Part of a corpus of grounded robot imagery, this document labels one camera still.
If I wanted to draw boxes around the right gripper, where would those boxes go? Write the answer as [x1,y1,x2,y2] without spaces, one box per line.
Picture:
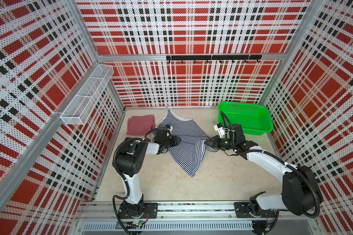
[204,136,235,152]

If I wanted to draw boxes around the striped tank top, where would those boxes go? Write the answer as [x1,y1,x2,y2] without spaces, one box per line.
[159,109,217,177]

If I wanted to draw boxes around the maroon tank top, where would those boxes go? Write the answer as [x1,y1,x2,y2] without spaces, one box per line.
[126,115,156,136]

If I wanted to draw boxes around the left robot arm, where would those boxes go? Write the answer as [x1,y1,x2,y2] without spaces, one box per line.
[112,124,181,219]

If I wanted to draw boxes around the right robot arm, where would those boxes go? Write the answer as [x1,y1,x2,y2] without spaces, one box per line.
[205,123,323,218]

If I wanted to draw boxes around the green plastic basket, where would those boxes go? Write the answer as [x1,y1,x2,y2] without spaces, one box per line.
[218,101,274,136]

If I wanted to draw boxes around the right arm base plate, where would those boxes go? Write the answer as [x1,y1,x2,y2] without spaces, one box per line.
[234,202,276,218]

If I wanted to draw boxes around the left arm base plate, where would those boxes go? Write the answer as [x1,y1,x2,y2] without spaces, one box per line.
[118,201,158,219]

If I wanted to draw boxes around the black hook rail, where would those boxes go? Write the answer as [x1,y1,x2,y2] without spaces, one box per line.
[166,54,263,62]

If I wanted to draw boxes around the aluminium front rail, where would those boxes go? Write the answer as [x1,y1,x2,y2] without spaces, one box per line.
[76,200,317,221]

